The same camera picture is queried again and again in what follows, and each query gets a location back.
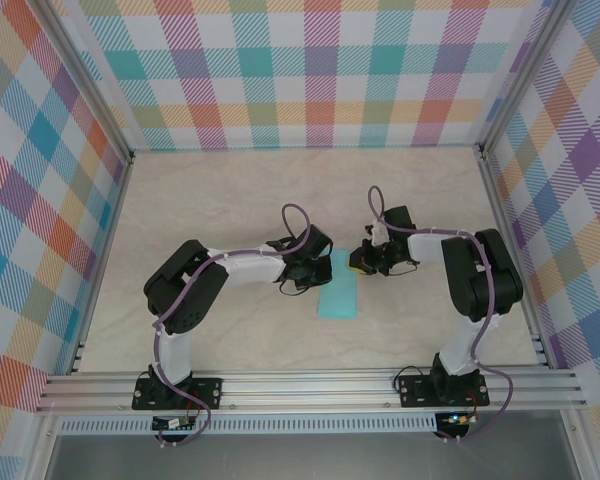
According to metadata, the light blue paper sheet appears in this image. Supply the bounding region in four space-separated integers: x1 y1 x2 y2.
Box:
316 248 361 321

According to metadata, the small black circuit board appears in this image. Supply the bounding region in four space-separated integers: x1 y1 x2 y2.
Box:
152 416 199 431

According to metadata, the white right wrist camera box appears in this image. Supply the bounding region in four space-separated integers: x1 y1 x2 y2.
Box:
368 219 392 247

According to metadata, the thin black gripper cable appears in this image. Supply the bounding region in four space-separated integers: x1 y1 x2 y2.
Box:
278 277 314 299
379 259 422 279

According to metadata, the thin black base cable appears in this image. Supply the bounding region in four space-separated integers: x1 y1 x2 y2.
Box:
394 362 435 394

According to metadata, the aluminium side rail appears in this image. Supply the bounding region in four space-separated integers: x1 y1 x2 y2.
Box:
68 152 136 375
477 147 554 370

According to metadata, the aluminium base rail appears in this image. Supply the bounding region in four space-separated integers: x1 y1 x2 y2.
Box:
35 368 589 414

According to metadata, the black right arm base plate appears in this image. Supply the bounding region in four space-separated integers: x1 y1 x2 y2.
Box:
398 375 491 409

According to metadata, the slotted grey cable duct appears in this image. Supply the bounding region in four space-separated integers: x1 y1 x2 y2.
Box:
58 418 439 435

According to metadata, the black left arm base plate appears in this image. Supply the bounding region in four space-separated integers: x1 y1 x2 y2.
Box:
132 377 224 411

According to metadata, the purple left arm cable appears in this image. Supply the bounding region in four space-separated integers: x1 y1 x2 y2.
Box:
152 203 312 447

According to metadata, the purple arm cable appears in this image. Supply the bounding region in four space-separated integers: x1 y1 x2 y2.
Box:
152 203 312 447
367 185 514 444

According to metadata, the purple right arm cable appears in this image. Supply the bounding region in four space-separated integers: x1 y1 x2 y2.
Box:
367 185 514 444

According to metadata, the aluminium corner post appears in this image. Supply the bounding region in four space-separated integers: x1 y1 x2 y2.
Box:
29 0 136 166
474 0 581 159

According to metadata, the aluminium frame leg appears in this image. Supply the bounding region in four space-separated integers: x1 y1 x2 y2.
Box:
27 413 56 480
562 409 595 480

